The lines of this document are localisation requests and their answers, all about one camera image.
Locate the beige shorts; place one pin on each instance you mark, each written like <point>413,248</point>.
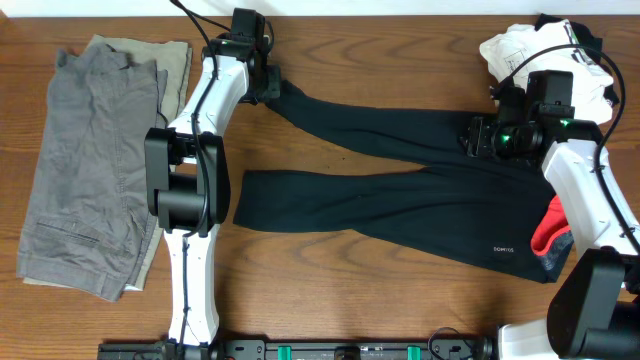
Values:
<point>175,75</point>

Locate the white printed t-shirt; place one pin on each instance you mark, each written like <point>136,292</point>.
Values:
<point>522,49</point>

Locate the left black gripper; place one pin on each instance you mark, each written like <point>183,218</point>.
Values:
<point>274,89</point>

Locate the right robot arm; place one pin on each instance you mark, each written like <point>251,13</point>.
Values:
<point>585,319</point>

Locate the black garment under white shirt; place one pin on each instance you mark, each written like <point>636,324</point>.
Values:
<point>595,42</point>

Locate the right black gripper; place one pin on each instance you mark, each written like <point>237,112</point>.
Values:
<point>477,142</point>

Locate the black leggings with red waistband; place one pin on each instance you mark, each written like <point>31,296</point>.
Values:
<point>494,215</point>

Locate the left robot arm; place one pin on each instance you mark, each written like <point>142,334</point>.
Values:
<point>187,178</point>

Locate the grey cargo shorts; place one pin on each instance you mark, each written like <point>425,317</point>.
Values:
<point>95,165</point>

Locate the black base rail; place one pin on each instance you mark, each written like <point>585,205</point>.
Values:
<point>446,348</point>

